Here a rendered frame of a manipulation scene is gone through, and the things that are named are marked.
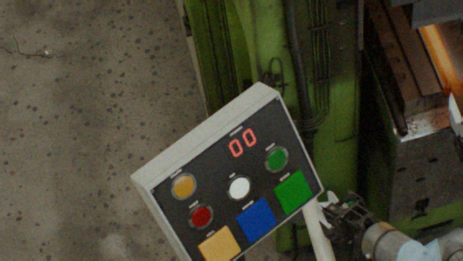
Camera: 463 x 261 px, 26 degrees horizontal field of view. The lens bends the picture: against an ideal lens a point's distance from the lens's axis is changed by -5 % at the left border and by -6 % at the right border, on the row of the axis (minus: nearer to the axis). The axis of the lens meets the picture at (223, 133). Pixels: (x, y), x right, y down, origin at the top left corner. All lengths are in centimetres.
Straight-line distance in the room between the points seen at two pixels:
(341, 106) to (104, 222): 110
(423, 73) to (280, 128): 43
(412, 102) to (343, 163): 51
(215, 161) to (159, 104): 148
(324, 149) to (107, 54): 122
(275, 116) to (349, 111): 51
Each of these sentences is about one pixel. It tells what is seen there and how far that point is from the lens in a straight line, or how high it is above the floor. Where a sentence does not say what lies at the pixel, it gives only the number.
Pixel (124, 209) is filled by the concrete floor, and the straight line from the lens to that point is 341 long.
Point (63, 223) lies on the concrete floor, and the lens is 344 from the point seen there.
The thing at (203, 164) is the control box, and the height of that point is 117.
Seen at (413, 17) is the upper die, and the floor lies 131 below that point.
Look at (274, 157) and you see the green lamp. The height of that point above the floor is 110.
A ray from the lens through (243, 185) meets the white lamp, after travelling 217.
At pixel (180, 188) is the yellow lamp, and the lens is 210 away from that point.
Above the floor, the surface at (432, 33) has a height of 101.
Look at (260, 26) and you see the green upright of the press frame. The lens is 223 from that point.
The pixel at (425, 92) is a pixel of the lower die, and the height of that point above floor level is 99.
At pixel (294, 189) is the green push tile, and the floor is 102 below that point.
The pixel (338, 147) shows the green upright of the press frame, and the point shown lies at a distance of 277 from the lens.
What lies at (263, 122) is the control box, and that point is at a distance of 215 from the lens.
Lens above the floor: 302
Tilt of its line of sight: 60 degrees down
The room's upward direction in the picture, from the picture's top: 11 degrees counter-clockwise
